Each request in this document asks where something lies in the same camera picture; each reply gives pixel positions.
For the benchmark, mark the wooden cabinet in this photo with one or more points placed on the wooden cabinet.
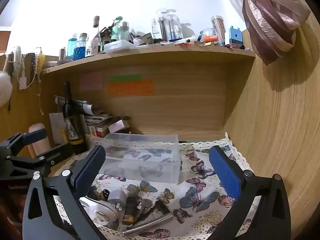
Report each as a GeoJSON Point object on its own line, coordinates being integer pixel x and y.
{"type": "Point", "coordinates": [3, 40]}

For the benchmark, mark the white fluffy headband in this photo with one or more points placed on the white fluffy headband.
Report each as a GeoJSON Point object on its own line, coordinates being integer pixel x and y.
{"type": "Point", "coordinates": [17, 57]}

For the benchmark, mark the white charger plug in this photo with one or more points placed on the white charger plug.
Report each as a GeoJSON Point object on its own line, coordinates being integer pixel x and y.
{"type": "Point", "coordinates": [115, 196]}

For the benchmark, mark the silver cap clear bottle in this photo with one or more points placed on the silver cap clear bottle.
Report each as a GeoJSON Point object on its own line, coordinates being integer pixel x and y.
{"type": "Point", "coordinates": [123, 32]}

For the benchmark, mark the blue pencil sharpener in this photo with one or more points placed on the blue pencil sharpener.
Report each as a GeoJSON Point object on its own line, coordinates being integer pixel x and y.
{"type": "Point", "coordinates": [235, 36]}

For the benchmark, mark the small white dish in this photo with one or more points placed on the small white dish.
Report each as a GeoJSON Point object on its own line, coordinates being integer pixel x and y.
{"type": "Point", "coordinates": [52, 64]}

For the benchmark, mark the white handheld thermometer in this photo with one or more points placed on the white handheld thermometer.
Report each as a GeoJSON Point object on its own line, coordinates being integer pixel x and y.
{"type": "Point", "coordinates": [100, 213]}

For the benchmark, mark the clear plastic storage box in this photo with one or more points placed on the clear plastic storage box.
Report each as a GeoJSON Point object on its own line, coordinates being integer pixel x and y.
{"type": "Point", "coordinates": [140, 160]}

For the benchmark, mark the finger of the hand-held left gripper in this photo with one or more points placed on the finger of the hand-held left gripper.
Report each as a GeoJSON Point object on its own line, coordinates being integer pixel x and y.
{"type": "Point", "coordinates": [60, 152]}
{"type": "Point", "coordinates": [35, 135]}

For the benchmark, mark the blue liquid bottle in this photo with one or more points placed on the blue liquid bottle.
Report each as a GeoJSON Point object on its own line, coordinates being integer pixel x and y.
{"type": "Point", "coordinates": [71, 46]}

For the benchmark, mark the yellow ribbon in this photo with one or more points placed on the yellow ribbon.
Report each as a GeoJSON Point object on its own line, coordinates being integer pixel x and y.
{"type": "Point", "coordinates": [41, 60]}

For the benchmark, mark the pink sticky note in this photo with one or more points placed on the pink sticky note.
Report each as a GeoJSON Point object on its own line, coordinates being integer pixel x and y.
{"type": "Point", "coordinates": [91, 81]}

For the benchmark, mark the blue bead jar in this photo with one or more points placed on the blue bead jar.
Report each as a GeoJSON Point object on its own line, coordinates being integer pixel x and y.
{"type": "Point", "coordinates": [80, 50]}

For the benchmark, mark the silver metal rod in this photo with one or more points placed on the silver metal rod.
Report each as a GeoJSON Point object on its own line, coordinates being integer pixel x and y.
{"type": "Point", "coordinates": [147, 226]}

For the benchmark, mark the green sticky note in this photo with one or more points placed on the green sticky note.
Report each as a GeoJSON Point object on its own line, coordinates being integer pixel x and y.
{"type": "Point", "coordinates": [126, 77]}

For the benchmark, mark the wooden shelf board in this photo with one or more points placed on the wooden shelf board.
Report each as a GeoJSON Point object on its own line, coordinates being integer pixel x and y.
{"type": "Point", "coordinates": [150, 52]}

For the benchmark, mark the black lace ribbon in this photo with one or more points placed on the black lace ribbon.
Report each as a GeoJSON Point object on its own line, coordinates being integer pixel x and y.
{"type": "Point", "coordinates": [31, 65]}

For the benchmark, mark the mauve curtain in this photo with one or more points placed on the mauve curtain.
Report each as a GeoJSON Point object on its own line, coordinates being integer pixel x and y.
{"type": "Point", "coordinates": [270, 25]}

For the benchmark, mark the stack of magazines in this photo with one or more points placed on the stack of magazines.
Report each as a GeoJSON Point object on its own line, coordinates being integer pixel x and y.
{"type": "Point", "coordinates": [97, 120]}

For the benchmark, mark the black plug adapter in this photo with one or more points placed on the black plug adapter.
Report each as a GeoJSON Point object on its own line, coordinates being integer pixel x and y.
{"type": "Point", "coordinates": [103, 194]}

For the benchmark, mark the small white carton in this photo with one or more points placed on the small white carton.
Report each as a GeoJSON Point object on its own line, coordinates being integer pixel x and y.
{"type": "Point", "coordinates": [116, 126]}

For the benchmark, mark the dark wine bottle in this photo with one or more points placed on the dark wine bottle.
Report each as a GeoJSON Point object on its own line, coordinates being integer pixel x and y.
{"type": "Point", "coordinates": [71, 120]}

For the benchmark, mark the black clip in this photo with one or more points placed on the black clip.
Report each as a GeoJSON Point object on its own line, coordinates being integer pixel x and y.
{"type": "Point", "coordinates": [160, 206]}

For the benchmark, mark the beige cylinder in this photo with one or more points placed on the beige cylinder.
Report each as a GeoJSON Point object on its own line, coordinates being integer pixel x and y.
{"type": "Point", "coordinates": [41, 148]}

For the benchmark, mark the orange sticky note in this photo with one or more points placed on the orange sticky note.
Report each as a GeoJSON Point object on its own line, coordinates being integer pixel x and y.
{"type": "Point", "coordinates": [131, 88]}

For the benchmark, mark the toothbrush blister pack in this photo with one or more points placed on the toothbrush blister pack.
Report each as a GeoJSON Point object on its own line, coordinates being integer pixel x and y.
{"type": "Point", "coordinates": [173, 27]}
{"type": "Point", "coordinates": [158, 27]}

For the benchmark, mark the orange cap tube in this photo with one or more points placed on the orange cap tube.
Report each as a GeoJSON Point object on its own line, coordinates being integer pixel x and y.
{"type": "Point", "coordinates": [211, 39]}

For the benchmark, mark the clear pencil tube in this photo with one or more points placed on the clear pencil tube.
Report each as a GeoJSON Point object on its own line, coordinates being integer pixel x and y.
{"type": "Point", "coordinates": [218, 26]}

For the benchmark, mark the green pump bottle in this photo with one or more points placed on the green pump bottle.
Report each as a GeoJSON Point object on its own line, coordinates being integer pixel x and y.
{"type": "Point", "coordinates": [115, 31]}

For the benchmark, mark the white paper note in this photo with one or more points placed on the white paper note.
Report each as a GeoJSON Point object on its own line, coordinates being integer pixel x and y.
{"type": "Point", "coordinates": [56, 127]}

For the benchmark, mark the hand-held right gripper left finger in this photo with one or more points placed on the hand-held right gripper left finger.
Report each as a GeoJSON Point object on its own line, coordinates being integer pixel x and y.
{"type": "Point", "coordinates": [91, 172]}

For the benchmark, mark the butterfly print tablecloth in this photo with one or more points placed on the butterfly print tablecloth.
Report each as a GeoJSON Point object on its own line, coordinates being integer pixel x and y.
{"type": "Point", "coordinates": [160, 187]}

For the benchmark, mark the clear corked bottle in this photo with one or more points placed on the clear corked bottle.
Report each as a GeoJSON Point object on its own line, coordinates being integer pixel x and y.
{"type": "Point", "coordinates": [93, 42]}

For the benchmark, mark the white fluffy pompom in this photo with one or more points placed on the white fluffy pompom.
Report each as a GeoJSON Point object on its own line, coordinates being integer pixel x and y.
{"type": "Point", "coordinates": [5, 90]}

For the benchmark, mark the glass jar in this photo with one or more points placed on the glass jar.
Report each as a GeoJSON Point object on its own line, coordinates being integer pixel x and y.
{"type": "Point", "coordinates": [207, 33]}

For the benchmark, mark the pink lidded small bottle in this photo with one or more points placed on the pink lidded small bottle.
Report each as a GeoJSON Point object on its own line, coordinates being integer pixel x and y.
{"type": "Point", "coordinates": [137, 40]}

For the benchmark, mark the white flat plastic case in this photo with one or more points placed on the white flat plastic case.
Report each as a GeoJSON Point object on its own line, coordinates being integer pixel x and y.
{"type": "Point", "coordinates": [118, 46]}

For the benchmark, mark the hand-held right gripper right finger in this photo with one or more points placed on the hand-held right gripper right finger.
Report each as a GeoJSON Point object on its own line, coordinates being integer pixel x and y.
{"type": "Point", "coordinates": [225, 172]}

